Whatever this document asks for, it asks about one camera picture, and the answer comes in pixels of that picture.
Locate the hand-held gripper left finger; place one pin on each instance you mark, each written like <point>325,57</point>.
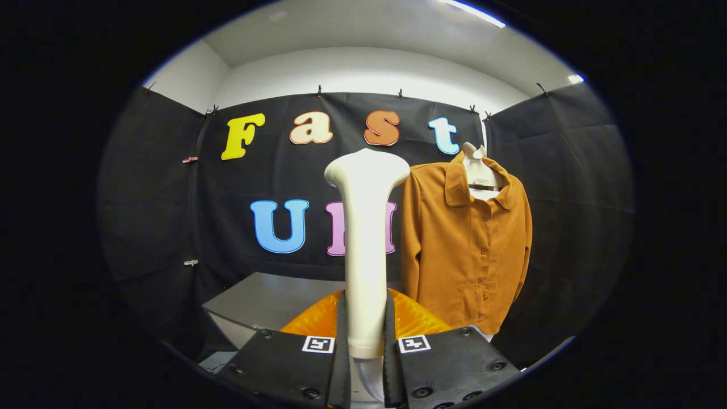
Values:
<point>343,363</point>

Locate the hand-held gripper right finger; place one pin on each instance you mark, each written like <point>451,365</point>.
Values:
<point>389,363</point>

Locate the white garment steamer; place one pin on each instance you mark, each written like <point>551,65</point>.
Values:
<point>366,255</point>

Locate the orange button shirt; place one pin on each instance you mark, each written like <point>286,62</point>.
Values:
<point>466,255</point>

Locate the white clothes hanger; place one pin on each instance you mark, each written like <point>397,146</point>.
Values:
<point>483,170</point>

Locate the white round base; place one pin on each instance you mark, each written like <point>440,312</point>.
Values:
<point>484,334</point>

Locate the grey cabinet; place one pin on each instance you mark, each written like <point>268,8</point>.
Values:
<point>267,301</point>

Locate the small ceiling light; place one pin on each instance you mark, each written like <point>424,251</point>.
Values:
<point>576,79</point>

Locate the long ceiling light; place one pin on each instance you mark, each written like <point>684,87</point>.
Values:
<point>471,12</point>

